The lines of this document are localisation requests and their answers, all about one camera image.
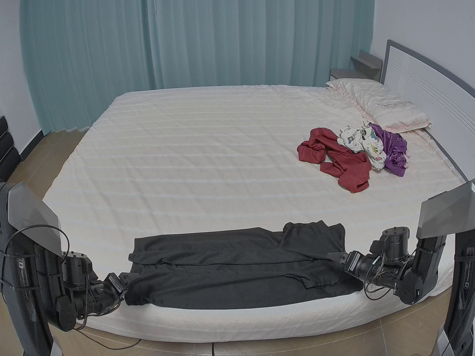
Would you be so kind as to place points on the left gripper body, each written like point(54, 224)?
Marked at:
point(115, 284)

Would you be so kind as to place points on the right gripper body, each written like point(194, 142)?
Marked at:
point(365, 271)

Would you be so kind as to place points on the black T-shirt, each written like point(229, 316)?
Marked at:
point(222, 265)

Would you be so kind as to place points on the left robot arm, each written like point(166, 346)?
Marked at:
point(29, 213)

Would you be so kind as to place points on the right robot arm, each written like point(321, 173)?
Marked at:
point(445, 217)

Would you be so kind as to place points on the red garment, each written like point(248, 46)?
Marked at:
point(352, 172)

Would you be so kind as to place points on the purple garment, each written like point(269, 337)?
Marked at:
point(395, 154)

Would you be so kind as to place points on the white printed garment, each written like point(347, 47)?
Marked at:
point(371, 148)

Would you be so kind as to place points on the cream pillow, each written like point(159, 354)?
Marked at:
point(382, 104)

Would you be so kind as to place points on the black chest of drawers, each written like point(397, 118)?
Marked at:
point(7, 147)

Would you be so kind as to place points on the grey bedside table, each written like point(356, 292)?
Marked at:
point(347, 73)

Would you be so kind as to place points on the blue-green curtain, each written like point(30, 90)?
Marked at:
point(259, 32)
point(92, 50)

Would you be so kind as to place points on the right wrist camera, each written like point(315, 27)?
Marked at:
point(377, 250)

